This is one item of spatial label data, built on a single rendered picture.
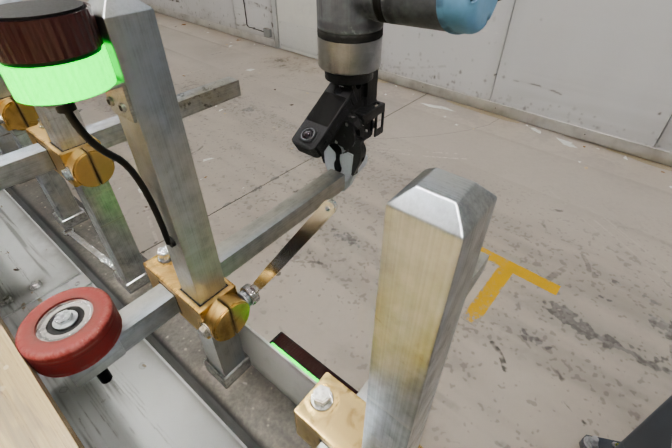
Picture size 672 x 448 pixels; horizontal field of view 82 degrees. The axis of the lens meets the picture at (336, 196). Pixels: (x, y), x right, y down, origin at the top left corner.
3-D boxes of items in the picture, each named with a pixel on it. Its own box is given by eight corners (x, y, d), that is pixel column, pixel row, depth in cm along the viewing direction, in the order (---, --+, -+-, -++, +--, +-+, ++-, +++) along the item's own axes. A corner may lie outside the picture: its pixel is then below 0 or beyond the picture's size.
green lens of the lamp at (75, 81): (92, 65, 29) (80, 35, 28) (133, 84, 26) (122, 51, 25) (-1, 89, 25) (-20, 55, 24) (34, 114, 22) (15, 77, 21)
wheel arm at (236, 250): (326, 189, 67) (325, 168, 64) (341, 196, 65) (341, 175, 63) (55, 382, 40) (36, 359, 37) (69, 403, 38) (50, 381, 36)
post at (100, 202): (147, 284, 71) (17, -7, 42) (157, 293, 69) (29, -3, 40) (129, 296, 69) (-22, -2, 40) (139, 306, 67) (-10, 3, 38)
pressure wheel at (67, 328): (123, 333, 47) (87, 269, 40) (159, 373, 43) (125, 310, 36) (52, 384, 42) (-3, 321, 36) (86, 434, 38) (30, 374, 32)
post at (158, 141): (232, 355, 57) (124, -11, 28) (248, 369, 55) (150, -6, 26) (212, 373, 55) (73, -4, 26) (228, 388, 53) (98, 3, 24)
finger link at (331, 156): (357, 178, 71) (359, 133, 65) (337, 193, 67) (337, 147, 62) (344, 172, 73) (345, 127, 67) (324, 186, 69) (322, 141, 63)
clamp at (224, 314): (187, 267, 53) (178, 240, 50) (253, 320, 46) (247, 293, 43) (149, 293, 49) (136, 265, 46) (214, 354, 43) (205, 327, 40)
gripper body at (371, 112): (384, 136, 65) (390, 64, 57) (353, 157, 59) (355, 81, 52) (347, 123, 68) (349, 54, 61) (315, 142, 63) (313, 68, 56)
